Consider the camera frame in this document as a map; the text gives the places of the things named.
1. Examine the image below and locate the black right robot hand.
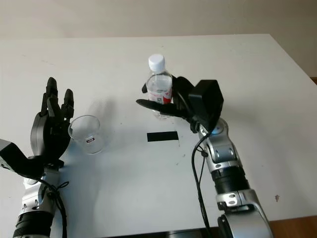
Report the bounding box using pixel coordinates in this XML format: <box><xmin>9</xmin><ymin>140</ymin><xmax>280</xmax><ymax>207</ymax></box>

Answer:
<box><xmin>135</xmin><ymin>75</ymin><xmax>199</xmax><ymax>126</ymax></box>

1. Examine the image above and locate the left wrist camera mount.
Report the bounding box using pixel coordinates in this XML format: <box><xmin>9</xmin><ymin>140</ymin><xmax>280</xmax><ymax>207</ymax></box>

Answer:
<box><xmin>0</xmin><ymin>138</ymin><xmax>48</xmax><ymax>181</ymax></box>

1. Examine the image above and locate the clear glass beaker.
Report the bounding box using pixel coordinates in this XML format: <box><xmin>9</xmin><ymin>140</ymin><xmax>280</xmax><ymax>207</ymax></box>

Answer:
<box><xmin>67</xmin><ymin>115</ymin><xmax>105</xmax><ymax>155</ymax></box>

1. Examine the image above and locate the dark robot torso edge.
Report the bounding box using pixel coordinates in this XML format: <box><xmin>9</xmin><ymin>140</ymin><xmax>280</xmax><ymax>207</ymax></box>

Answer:
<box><xmin>104</xmin><ymin>229</ymin><xmax>208</xmax><ymax>238</ymax></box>

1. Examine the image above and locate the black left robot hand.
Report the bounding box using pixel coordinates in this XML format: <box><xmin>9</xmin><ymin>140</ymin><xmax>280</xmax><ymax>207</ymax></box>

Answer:
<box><xmin>30</xmin><ymin>76</ymin><xmax>75</xmax><ymax>170</ymax></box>

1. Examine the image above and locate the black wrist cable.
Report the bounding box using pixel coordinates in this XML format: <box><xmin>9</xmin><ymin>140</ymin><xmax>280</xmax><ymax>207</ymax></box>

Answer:
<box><xmin>39</xmin><ymin>178</ymin><xmax>70</xmax><ymax>238</ymax></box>
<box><xmin>192</xmin><ymin>132</ymin><xmax>213</xmax><ymax>238</ymax></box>

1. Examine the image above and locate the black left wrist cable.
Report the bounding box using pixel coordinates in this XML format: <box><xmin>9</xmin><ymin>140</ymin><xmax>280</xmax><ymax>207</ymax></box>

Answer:
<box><xmin>39</xmin><ymin>178</ymin><xmax>70</xmax><ymax>238</ymax></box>

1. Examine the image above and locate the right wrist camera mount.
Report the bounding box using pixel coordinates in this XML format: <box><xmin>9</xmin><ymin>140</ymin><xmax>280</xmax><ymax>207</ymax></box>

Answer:
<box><xmin>188</xmin><ymin>79</ymin><xmax>225</xmax><ymax>131</ymax></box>

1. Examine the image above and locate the black tape strip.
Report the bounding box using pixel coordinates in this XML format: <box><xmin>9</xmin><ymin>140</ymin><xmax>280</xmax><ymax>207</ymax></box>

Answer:
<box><xmin>146</xmin><ymin>131</ymin><xmax>179</xmax><ymax>143</ymax></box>

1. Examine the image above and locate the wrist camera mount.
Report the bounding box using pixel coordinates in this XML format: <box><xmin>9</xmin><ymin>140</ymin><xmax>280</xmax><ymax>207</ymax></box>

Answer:
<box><xmin>0</xmin><ymin>138</ymin><xmax>48</xmax><ymax>181</ymax></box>
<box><xmin>188</xmin><ymin>79</ymin><xmax>225</xmax><ymax>131</ymax></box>

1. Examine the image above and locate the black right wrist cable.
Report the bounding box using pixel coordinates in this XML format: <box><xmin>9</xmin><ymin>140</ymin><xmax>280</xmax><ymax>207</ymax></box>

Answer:
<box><xmin>192</xmin><ymin>132</ymin><xmax>213</xmax><ymax>238</ymax></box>

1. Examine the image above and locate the clear plastic water bottle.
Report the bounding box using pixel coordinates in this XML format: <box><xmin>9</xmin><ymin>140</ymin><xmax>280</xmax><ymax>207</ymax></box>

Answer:
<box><xmin>146</xmin><ymin>54</ymin><xmax>173</xmax><ymax>120</ymax></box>

